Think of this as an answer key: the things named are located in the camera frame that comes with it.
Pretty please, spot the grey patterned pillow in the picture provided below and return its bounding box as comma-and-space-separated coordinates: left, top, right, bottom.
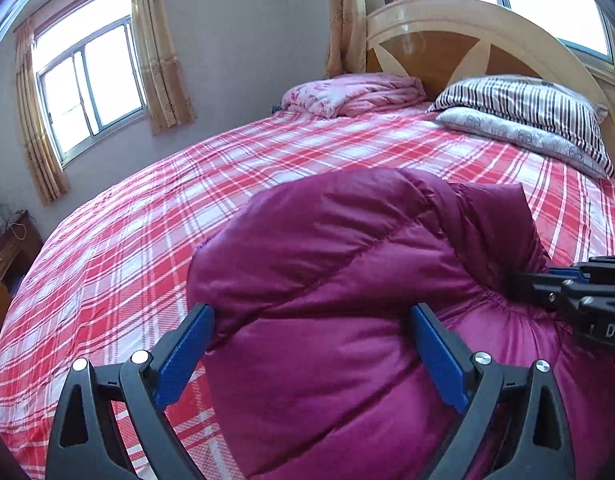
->
436, 106, 608, 177

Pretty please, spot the folded pink blanket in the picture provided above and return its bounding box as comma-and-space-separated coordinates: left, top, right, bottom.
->
281, 72, 427, 119

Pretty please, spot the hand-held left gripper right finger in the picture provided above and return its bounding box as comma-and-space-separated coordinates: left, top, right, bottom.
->
411, 304, 576, 480

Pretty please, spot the small sliding window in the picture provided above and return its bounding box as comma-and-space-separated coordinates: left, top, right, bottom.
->
34, 16, 149, 167

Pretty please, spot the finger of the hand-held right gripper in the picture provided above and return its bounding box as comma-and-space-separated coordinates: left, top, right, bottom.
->
511, 271, 585, 311
546, 256, 615, 281

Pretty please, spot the wooden bed headboard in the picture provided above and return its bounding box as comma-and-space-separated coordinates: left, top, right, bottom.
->
365, 0, 615, 153

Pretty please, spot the beige curtain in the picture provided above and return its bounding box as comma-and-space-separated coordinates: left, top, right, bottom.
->
130, 0, 198, 134
14, 22, 69, 207
325, 0, 368, 79

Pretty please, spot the wooden desk with drawers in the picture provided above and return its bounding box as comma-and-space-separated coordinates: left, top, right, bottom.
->
0, 209, 44, 357

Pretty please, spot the magenta quilted down jacket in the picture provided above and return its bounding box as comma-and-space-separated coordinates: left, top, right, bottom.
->
187, 167, 615, 480

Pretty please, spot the striped pillow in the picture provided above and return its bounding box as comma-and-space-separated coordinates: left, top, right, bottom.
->
427, 75, 615, 179

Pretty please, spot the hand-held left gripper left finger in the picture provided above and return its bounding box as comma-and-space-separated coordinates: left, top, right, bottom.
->
44, 303, 216, 480

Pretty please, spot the bed with red plaid sheet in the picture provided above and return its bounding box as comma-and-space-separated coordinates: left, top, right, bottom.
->
0, 106, 615, 480

